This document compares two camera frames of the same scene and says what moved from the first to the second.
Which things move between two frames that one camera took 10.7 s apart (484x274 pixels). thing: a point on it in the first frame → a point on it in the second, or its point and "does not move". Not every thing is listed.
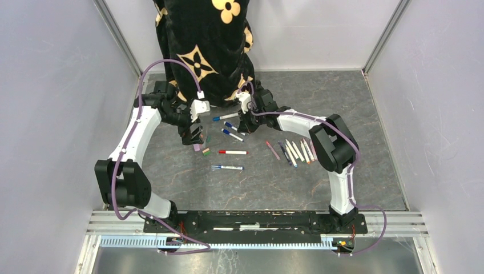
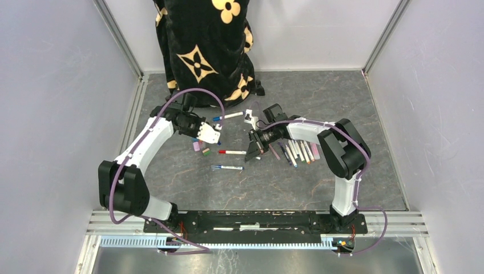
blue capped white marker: [291, 156] does not move
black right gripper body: [251, 121] → [265, 137]
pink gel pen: [273, 150] does not move
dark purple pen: [285, 153] does not move
